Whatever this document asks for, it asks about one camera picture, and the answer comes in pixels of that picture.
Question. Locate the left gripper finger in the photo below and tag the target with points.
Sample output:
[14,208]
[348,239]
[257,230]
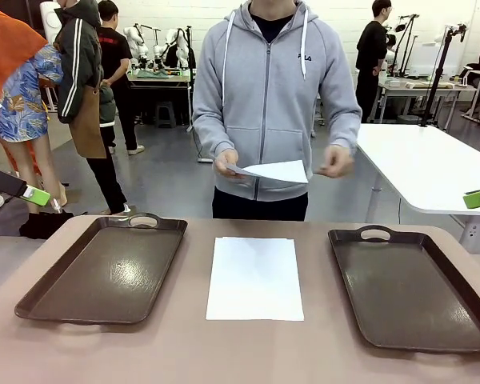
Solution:
[38,197]
[2,182]

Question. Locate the white A4 paper sheet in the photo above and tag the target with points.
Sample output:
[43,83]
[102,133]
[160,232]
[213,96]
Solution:
[256,280]
[280,172]

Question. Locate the person's left forearm grey sleeve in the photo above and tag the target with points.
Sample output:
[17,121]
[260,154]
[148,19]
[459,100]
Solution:
[340,128]

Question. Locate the person's right forearm grey sleeve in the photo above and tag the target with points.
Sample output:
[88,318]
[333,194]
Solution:
[214,132]

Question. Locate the person's left hand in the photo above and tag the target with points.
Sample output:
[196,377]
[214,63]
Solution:
[338,162]

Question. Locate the person's right hand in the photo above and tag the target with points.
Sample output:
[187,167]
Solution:
[226,164]

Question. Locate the black fabric bag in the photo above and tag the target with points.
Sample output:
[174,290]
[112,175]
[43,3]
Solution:
[44,224]

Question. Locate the white table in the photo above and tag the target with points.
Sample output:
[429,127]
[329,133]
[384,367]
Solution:
[424,168]

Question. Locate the mannequin in floral blue dress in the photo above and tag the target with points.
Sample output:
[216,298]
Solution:
[24,104]

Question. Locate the brown plastic serving tray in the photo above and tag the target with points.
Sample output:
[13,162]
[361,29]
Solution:
[104,272]
[404,296]

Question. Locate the dark puffer jacket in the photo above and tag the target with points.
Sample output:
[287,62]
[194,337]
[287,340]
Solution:
[108,104]

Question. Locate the background work desk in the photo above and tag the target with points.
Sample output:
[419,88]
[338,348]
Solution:
[424,86]

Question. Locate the black tripod pole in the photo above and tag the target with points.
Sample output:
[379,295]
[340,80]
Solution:
[438,80]

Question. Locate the figure in dark striped jacket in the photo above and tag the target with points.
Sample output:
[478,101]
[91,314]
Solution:
[78,72]

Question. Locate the orange cloth garment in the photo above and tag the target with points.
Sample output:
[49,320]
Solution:
[4,48]

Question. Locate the grey plastic stool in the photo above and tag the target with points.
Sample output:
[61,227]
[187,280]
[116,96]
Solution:
[166,110]

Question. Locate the person in black red-print T-shirt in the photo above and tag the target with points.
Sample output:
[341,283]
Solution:
[114,52]

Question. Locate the white rounded shell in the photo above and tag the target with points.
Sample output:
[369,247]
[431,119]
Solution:
[49,20]

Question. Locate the background table with green items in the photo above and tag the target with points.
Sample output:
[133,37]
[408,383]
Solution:
[160,79]

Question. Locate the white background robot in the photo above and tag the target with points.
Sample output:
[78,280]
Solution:
[172,40]
[138,44]

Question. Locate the person in black clothes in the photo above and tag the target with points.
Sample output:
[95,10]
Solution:
[370,44]

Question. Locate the person in grey hoodie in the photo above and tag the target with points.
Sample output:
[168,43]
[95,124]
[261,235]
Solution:
[264,100]

